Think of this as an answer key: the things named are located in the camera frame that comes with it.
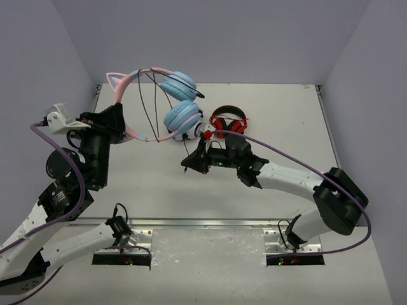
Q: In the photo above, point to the red black headphones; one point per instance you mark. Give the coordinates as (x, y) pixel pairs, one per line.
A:
(229, 118)

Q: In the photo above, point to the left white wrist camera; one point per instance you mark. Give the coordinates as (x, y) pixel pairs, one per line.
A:
(58, 120)

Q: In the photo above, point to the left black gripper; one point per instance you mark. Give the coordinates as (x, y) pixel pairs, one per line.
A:
(103, 124)

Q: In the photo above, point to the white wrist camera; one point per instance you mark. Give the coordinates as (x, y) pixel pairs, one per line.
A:
(58, 120)
(206, 135)

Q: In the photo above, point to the metal base bracket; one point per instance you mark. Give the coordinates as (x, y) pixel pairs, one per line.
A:
(140, 241)
(274, 244)

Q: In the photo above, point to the left metal base bracket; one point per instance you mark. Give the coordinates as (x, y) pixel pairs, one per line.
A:
(140, 241)

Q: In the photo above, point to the white black headphones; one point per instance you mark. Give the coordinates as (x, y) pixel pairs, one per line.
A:
(174, 120)

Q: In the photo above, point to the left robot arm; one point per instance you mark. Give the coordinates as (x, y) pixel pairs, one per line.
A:
(78, 166)

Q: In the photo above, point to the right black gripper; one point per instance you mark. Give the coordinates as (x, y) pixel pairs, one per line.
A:
(200, 160)

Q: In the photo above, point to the right metal base bracket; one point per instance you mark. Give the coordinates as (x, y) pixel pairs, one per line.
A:
(274, 244)

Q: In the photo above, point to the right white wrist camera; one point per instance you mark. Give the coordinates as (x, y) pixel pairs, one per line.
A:
(206, 135)

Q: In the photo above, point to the metal table edge rail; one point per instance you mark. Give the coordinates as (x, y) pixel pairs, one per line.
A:
(201, 222)

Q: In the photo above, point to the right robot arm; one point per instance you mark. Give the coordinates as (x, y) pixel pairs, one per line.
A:
(339, 201)

